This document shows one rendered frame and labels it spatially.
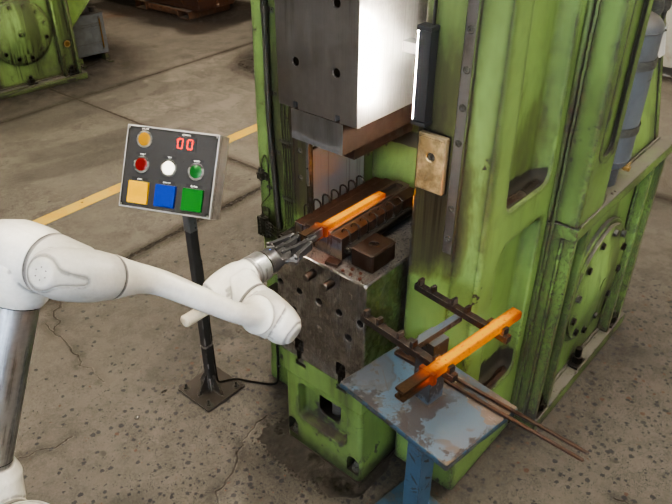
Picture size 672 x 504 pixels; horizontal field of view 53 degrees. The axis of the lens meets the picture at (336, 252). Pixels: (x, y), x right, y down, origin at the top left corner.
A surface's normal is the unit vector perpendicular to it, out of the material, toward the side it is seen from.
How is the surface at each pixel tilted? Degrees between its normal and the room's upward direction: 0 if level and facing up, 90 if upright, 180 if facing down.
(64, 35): 90
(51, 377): 0
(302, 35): 90
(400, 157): 90
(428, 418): 0
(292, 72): 90
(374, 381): 0
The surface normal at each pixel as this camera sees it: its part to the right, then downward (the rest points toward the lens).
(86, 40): 0.70, 0.39
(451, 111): -0.66, 0.41
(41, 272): -0.28, -0.02
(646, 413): 0.00, -0.84
